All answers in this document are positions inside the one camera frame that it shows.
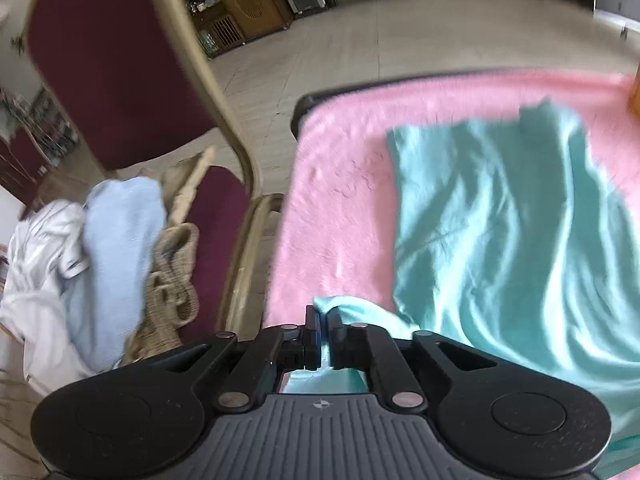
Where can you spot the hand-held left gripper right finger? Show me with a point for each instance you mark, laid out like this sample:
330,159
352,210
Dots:
336,342

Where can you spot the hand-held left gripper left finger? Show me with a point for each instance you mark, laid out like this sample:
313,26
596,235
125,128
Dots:
312,340

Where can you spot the teal t-shirt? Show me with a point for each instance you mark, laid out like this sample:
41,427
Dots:
500,235

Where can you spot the pink printed blanket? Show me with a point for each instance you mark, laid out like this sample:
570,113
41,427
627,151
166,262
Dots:
340,210

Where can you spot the light blue garment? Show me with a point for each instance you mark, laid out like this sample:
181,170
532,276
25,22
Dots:
115,260

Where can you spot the white garment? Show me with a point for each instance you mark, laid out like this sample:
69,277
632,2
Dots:
35,285

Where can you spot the orange plush toy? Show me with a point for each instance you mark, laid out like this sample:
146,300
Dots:
635,100

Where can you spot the maroon chair with gold frame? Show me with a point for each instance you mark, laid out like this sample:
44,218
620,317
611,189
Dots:
100,60

